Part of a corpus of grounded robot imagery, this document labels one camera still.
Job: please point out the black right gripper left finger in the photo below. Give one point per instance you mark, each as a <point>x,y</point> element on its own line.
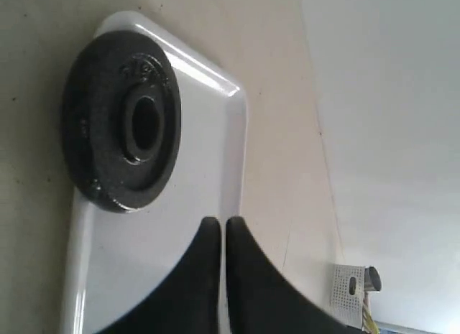
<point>187,300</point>

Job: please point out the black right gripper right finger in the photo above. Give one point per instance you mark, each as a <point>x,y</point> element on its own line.
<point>260,299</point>

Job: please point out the white rectangular tray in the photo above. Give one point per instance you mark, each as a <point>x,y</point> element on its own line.
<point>115,260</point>

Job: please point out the white perforated box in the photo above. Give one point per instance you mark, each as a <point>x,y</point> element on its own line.
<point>347,294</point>

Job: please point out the grey metal knob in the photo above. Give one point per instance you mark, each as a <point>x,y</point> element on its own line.
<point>372,280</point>

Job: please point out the loose black weight plate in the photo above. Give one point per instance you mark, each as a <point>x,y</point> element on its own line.
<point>120,121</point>

